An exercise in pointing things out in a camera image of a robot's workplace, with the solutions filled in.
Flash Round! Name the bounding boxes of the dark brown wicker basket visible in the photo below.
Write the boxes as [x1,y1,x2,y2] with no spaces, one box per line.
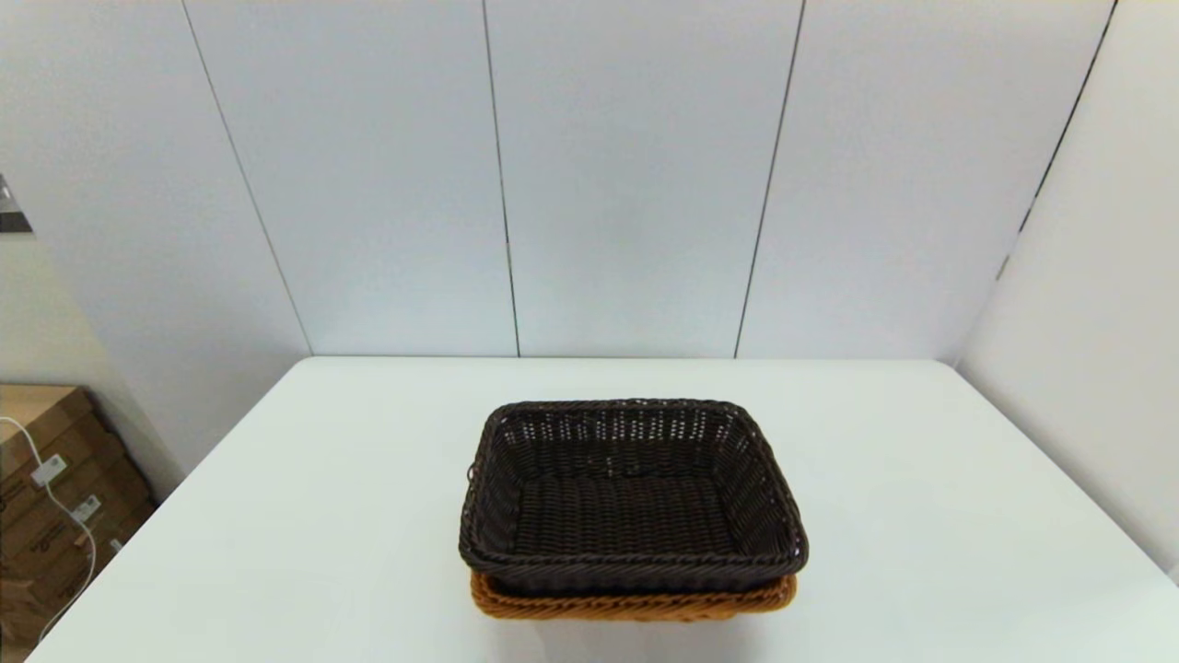
[457,397,811,596]

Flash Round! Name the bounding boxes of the orange wicker basket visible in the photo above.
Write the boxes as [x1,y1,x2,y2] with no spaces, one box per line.
[469,569,800,623]

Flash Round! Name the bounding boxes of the brown cardboard box stack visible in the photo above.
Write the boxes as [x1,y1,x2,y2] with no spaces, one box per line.
[0,384,158,647]

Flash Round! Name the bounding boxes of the thin white cable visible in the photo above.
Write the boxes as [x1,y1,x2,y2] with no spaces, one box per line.
[0,416,99,642]

